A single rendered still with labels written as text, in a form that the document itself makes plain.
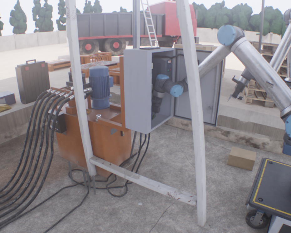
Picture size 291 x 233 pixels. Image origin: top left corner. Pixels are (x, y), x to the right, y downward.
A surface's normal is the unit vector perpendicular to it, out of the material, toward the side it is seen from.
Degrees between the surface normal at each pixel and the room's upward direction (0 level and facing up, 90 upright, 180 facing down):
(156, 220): 0
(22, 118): 90
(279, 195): 0
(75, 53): 91
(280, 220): 90
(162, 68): 90
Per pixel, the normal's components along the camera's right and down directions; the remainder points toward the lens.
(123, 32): 0.39, 0.35
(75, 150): -0.49, 0.33
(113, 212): 0.00, -0.92
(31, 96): 0.83, 0.22
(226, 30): -0.80, 0.15
